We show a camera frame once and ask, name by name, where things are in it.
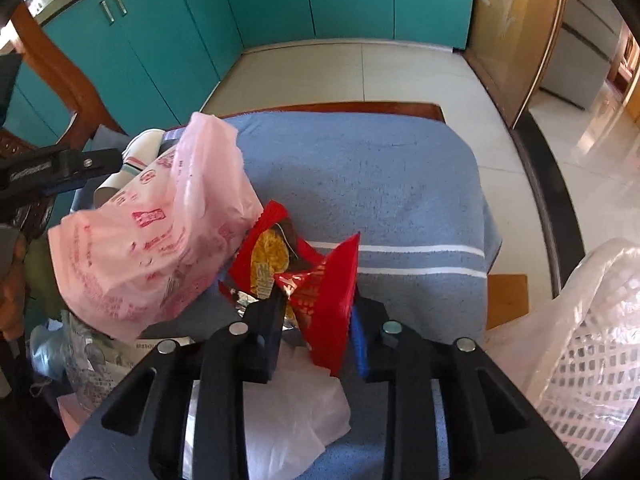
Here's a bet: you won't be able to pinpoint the wooden chair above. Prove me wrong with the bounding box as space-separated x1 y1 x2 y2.
0 1 126 241

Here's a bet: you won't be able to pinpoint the blue striped towel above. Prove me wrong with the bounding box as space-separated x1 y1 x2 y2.
69 109 504 480

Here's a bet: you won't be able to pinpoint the wooden glass sliding door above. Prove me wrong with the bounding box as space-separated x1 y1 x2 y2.
463 0 566 129

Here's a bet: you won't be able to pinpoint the clear crumpled plastic wrapper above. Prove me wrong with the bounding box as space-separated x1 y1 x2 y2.
29 309 194 413

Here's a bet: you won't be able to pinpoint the silver refrigerator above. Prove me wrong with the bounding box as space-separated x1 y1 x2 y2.
541 0 623 110

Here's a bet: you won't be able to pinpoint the pink plastic bag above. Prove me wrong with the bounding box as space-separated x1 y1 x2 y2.
48 113 262 341

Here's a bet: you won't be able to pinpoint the teal kitchen cabinets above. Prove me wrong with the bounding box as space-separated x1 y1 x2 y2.
3 0 478 148

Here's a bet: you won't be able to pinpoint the red snack wrapper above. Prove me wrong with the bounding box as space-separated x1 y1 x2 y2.
218 200 360 377

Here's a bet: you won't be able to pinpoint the wooden table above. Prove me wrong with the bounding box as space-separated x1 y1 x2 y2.
224 101 529 330

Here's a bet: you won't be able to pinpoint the white striped paper cup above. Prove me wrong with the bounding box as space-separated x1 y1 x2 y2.
93 128 165 208

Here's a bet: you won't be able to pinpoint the white tissue paper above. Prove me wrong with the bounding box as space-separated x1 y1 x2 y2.
182 343 353 480

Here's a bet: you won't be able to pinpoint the white basket with plastic liner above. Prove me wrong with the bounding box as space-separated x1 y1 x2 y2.
485 238 639 476

